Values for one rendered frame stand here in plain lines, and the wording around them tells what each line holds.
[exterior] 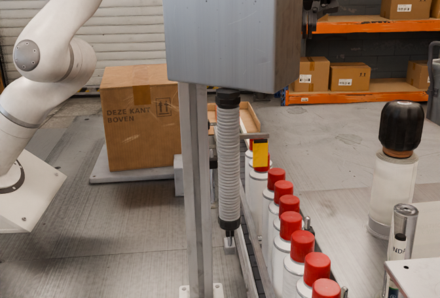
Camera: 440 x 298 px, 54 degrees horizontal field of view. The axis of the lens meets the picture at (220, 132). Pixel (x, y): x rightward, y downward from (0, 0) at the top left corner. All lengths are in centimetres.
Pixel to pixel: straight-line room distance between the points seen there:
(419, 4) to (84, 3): 417
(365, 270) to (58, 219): 77
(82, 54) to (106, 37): 414
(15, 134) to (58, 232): 27
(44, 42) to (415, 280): 86
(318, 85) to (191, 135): 406
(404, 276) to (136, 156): 102
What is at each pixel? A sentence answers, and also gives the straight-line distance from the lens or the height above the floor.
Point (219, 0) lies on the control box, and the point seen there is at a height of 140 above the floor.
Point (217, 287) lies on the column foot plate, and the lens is 93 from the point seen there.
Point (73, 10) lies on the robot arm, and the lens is 108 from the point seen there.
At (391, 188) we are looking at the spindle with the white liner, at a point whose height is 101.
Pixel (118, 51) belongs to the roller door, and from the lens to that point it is 530.
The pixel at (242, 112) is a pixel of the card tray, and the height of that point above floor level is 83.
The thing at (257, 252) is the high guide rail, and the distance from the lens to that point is 80.
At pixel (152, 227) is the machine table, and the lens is 113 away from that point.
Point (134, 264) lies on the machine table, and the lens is 102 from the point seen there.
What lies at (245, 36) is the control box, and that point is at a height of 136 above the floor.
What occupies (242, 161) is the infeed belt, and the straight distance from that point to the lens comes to 134.
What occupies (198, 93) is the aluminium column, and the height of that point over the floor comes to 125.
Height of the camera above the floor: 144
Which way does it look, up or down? 21 degrees down
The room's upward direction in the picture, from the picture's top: 1 degrees counter-clockwise
